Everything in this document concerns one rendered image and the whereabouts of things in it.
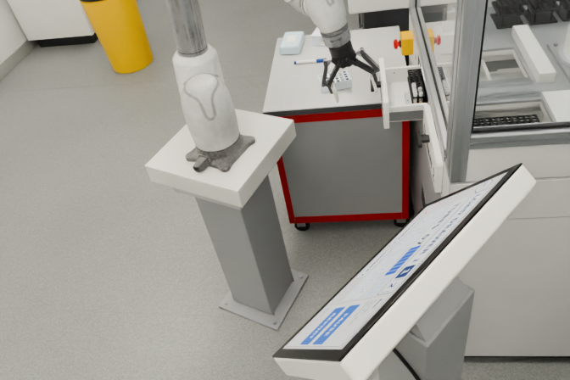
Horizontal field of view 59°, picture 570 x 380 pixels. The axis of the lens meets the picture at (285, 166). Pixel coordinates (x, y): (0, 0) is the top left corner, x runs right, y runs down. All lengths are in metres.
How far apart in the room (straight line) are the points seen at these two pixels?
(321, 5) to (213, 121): 0.48
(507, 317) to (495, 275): 0.24
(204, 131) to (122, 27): 2.61
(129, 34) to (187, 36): 2.50
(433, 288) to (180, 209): 2.12
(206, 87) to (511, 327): 1.28
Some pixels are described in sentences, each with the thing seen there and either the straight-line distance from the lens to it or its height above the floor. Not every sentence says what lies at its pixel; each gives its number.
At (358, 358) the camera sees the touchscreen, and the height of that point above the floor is 1.19.
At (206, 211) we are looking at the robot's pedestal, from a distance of 1.85.
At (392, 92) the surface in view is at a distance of 1.87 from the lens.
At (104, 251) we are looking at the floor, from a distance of 2.79.
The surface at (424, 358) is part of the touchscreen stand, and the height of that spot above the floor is 0.98.
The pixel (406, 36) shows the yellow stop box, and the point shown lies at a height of 0.91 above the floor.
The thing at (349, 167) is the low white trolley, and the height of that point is 0.43.
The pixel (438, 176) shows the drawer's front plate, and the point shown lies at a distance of 1.44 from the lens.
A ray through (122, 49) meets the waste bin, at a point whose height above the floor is 0.22.
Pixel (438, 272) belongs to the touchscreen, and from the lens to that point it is 0.85.
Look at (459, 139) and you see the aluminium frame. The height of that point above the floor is 1.09.
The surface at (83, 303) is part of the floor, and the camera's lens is 2.62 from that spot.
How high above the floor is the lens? 1.86
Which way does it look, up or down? 40 degrees down
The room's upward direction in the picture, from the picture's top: 11 degrees counter-clockwise
